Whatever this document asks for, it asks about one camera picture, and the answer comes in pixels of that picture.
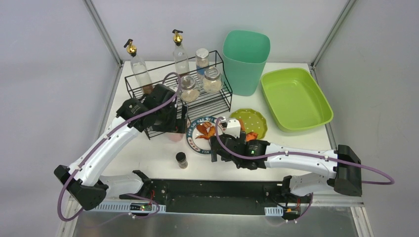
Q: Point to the brown sausage piece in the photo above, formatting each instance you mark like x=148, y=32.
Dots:
x=202, y=129

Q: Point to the orange chicken wing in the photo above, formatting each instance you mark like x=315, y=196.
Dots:
x=211, y=132

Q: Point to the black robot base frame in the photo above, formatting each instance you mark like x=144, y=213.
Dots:
x=222, y=197

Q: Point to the green dotted small plate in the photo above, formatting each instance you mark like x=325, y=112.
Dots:
x=253, y=120

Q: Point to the lime green plastic tub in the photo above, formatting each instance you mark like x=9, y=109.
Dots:
x=295, y=100

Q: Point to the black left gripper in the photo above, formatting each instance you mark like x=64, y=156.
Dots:
x=176, y=121

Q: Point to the glass jar chrome rim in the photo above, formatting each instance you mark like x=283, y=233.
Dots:
x=190, y=89
x=212, y=81

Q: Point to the teal rimmed white plate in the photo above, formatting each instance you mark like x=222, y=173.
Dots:
x=201, y=146

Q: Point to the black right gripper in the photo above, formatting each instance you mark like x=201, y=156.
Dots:
x=219, y=147

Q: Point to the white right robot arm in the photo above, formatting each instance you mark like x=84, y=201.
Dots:
x=338, y=169

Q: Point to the glass bottle brown contents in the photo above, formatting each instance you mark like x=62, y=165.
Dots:
x=139, y=68

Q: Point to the teal plastic bin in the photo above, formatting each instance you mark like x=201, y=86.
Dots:
x=245, y=55

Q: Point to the orange fried cutlet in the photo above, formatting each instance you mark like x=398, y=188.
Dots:
x=242, y=125

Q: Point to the glass bottle gold spout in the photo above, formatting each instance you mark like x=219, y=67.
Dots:
x=180, y=56

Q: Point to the black wire rack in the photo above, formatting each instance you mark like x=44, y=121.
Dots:
x=207, y=104

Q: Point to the black lid spice jar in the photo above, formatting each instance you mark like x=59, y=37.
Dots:
x=181, y=160

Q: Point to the silver lid blue shaker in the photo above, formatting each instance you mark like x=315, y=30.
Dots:
x=202, y=62

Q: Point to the orange fried nugget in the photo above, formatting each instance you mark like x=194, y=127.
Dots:
x=251, y=136

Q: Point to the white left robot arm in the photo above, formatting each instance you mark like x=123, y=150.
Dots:
x=84, y=180

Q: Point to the pink white mug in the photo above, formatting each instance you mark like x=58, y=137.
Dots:
x=175, y=137

